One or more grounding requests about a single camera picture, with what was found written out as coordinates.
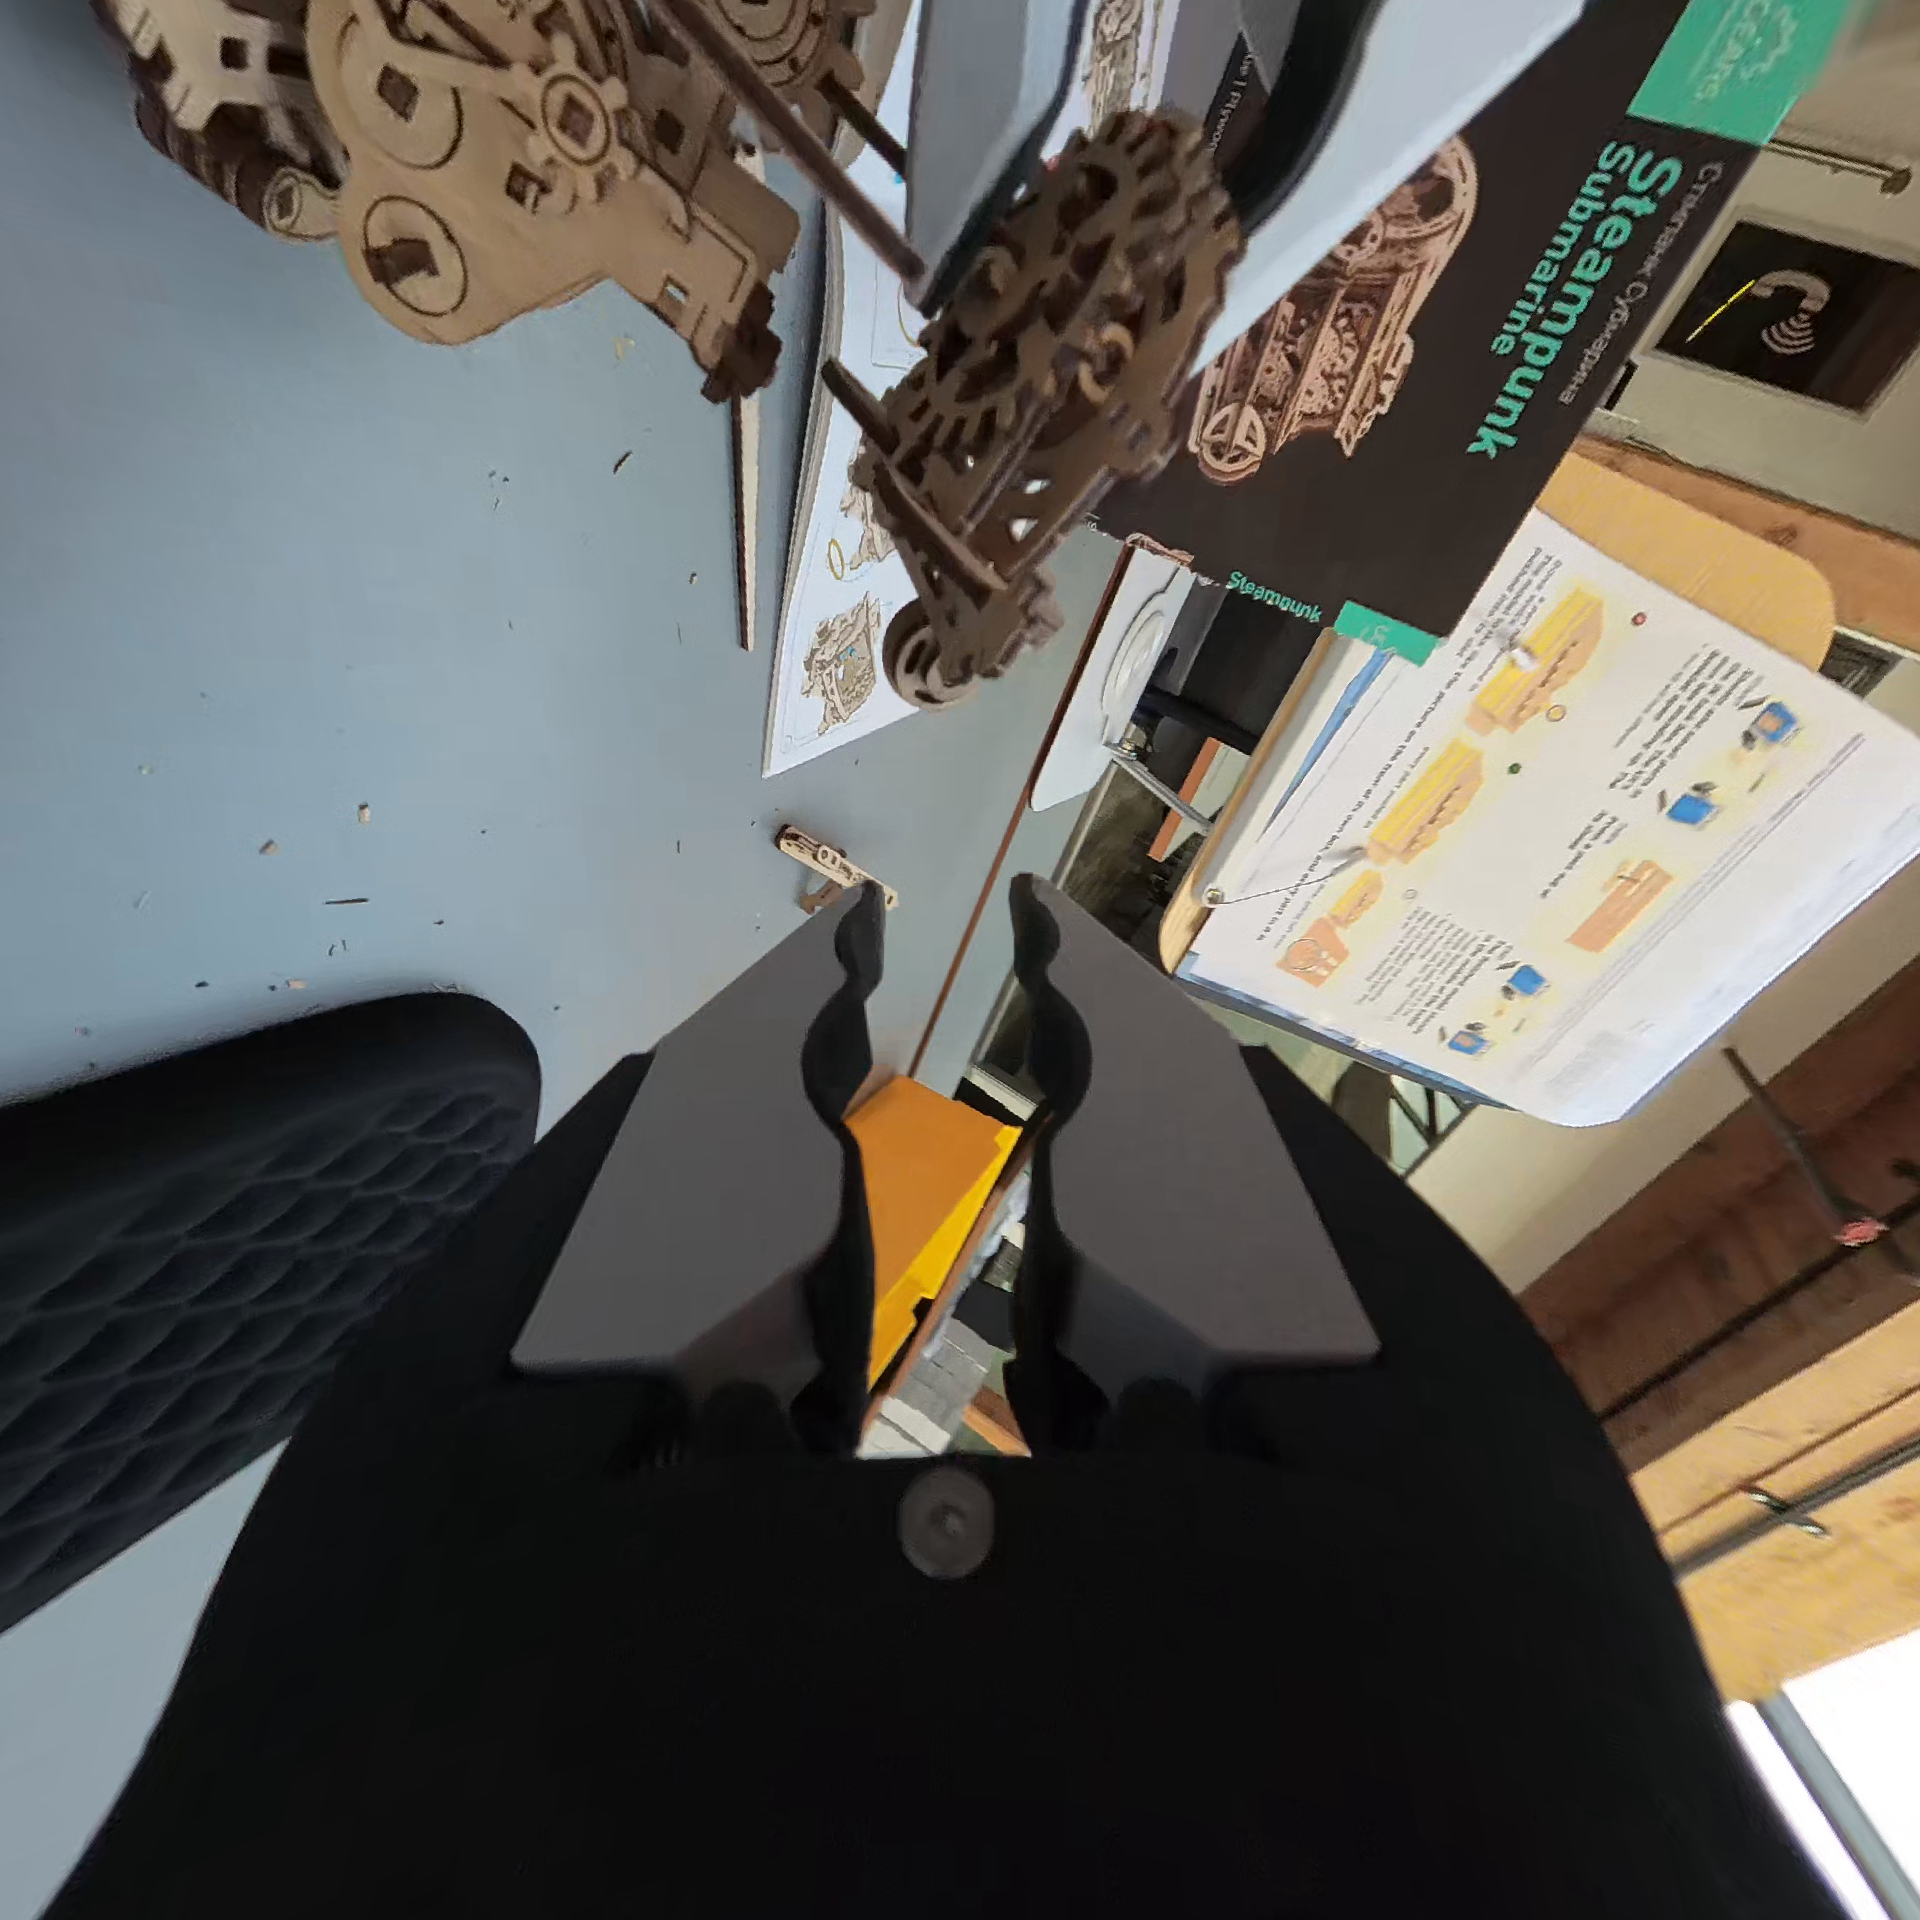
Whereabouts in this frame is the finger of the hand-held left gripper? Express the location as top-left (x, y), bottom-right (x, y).
top-left (906, 0), bottom-right (1104, 295)
top-left (1192, 0), bottom-right (1592, 371)

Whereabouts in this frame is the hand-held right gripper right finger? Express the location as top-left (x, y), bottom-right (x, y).
top-left (1009, 877), bottom-right (1385, 1455)

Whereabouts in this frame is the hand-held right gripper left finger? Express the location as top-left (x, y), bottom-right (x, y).
top-left (507, 881), bottom-right (890, 1455)

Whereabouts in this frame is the dark wooden gear assembly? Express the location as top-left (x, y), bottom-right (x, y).
top-left (824, 104), bottom-right (1246, 717)

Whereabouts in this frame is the wooden mechanical model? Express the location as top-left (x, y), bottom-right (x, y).
top-left (90, 0), bottom-right (931, 408)

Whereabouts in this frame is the yellow storage bin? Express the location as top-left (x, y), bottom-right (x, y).
top-left (841, 1073), bottom-right (1022, 1389)

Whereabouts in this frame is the black puzzle box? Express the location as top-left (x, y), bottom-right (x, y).
top-left (1088, 0), bottom-right (1860, 668)

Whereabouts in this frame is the small wooden lever part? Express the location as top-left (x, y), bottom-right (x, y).
top-left (770, 822), bottom-right (901, 919)

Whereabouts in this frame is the black framed sign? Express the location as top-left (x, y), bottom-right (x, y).
top-left (1649, 221), bottom-right (1920, 416)

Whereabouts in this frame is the white cabinet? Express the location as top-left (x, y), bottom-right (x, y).
top-left (1579, 0), bottom-right (1920, 544)

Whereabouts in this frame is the instruction booklet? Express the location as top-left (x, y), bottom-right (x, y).
top-left (762, 0), bottom-right (1202, 780)

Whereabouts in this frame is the white metal clamp plate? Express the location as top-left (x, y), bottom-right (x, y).
top-left (1036, 548), bottom-right (1202, 812)

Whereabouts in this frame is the printed instruction sheet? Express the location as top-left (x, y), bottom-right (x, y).
top-left (1174, 509), bottom-right (1920, 1128)

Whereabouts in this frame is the plywood board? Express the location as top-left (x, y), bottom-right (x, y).
top-left (1158, 448), bottom-right (1841, 976)

